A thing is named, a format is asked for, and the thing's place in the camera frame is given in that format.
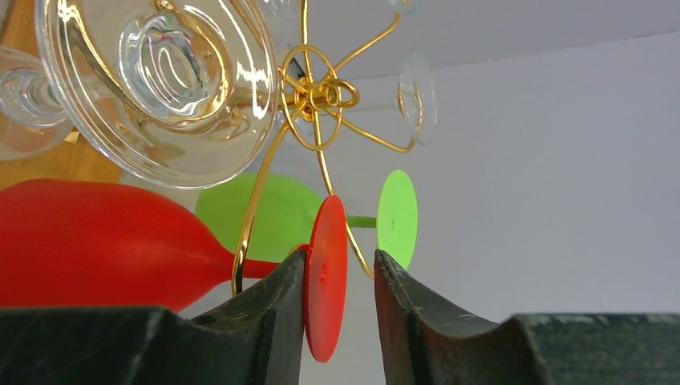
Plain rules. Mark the green plastic goblet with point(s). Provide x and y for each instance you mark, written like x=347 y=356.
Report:
x=288 y=208

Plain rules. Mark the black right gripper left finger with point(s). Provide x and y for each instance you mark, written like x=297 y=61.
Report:
x=253 y=338

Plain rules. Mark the clear champagne flute with label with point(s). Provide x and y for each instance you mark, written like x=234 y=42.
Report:
x=32 y=118

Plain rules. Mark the gold wire glass rack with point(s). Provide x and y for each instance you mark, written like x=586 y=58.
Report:
x=313 y=106

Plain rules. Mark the clear round wine glass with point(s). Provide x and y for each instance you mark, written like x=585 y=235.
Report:
x=405 y=7

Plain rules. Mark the red plastic goblet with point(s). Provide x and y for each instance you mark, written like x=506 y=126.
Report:
x=69 y=244

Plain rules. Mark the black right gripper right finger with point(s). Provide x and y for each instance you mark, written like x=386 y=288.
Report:
x=426 y=339

